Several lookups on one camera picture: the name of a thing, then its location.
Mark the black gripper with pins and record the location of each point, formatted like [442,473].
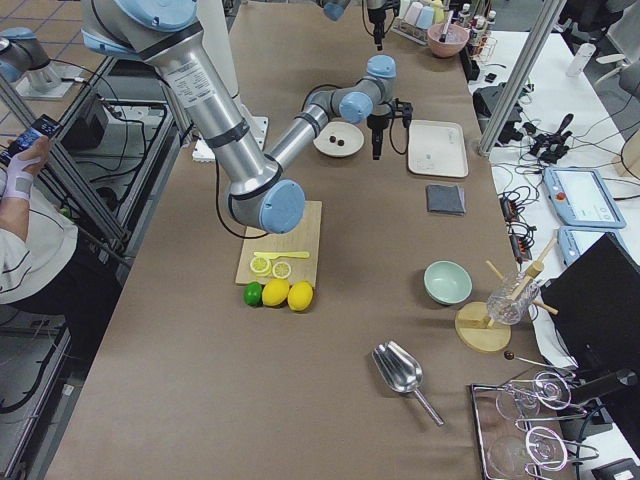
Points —
[376,15]
[375,121]

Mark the beige shallow plate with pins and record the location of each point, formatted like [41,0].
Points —
[351,134]

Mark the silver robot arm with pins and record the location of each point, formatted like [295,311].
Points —
[334,9]
[168,36]

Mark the cream rabbit tray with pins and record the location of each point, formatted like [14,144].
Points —
[437,148]

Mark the person hand with brace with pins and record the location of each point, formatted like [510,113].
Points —
[24,167]

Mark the white cup rack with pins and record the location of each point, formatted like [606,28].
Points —
[409,31]

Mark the pink cup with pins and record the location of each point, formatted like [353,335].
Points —
[413,13]

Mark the blue cup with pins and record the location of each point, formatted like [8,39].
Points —
[425,18]

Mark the pink bowl with ice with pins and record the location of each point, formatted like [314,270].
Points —
[456,39]

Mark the grey folded cloth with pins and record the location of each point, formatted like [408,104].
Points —
[445,199]

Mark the bamboo cutting board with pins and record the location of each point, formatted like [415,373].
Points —
[304,237]

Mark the yellow plastic knife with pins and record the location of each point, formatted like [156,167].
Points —
[277,255]

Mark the mint green bowl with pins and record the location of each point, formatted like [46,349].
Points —
[447,283]

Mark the lemon slice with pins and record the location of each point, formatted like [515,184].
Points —
[281,270]
[260,266]

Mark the yellow lemon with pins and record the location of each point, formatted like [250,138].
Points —
[300,296]
[275,292]

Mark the green lime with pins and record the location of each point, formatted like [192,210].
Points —
[252,294]

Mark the white bottle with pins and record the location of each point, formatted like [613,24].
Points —
[581,59]

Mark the blue teach pendant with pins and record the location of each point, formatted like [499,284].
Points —
[581,198]
[574,241]

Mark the clear glass cup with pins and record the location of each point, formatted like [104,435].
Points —
[504,306]

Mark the wooden cup stand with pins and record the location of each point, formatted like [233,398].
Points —
[478,330]

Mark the steel scoop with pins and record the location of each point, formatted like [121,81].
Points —
[403,374]

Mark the black monitor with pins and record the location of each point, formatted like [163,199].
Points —
[597,298]

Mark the black smartphone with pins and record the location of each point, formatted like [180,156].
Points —
[42,126]

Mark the black wine glass rack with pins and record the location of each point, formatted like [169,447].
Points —
[490,426]

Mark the person in white jacket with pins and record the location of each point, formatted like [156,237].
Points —
[46,269]

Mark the white camera post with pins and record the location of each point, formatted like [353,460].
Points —
[216,44]

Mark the aluminium frame post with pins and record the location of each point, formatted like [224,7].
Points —
[529,54]

